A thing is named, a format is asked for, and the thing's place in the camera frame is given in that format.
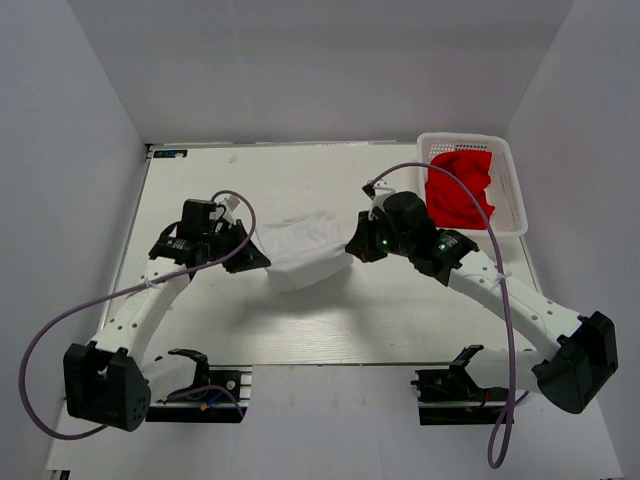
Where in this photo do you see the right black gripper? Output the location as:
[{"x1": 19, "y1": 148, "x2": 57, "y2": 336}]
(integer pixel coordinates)
[{"x1": 347, "y1": 208, "x2": 414, "y2": 263}]

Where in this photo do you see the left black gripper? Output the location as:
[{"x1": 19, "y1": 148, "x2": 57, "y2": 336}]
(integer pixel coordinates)
[{"x1": 203, "y1": 219, "x2": 271, "y2": 274}]

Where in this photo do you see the red t shirt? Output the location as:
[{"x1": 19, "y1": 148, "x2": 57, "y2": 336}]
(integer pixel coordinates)
[{"x1": 425, "y1": 150, "x2": 495, "y2": 230}]

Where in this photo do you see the white t shirt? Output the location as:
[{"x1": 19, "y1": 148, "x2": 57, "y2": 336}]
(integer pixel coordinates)
[{"x1": 256, "y1": 210, "x2": 352, "y2": 293}]

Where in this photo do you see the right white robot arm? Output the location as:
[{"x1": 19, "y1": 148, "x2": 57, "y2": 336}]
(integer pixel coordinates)
[{"x1": 345, "y1": 186, "x2": 618, "y2": 414}]

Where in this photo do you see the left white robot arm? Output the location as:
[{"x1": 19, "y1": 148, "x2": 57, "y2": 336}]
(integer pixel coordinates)
[{"x1": 63, "y1": 190, "x2": 270, "y2": 431}]

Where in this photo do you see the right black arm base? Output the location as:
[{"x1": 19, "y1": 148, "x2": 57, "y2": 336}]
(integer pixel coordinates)
[{"x1": 410, "y1": 368, "x2": 508, "y2": 426}]

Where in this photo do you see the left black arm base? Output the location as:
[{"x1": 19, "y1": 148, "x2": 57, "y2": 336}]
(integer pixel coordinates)
[{"x1": 145, "y1": 366, "x2": 253, "y2": 425}]

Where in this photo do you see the blue table label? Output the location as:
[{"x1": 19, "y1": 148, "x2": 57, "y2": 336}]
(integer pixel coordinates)
[{"x1": 152, "y1": 149, "x2": 188, "y2": 159}]

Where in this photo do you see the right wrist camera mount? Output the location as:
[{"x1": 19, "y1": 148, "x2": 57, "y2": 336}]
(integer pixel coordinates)
[{"x1": 367, "y1": 183, "x2": 396, "y2": 221}]

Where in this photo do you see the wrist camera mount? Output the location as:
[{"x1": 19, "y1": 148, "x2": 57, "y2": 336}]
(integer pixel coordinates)
[
  {"x1": 367, "y1": 183, "x2": 396, "y2": 221},
  {"x1": 213, "y1": 195, "x2": 240, "y2": 225}
]

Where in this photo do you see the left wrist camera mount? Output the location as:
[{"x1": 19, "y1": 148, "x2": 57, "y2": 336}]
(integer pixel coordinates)
[{"x1": 213, "y1": 195, "x2": 240, "y2": 225}]

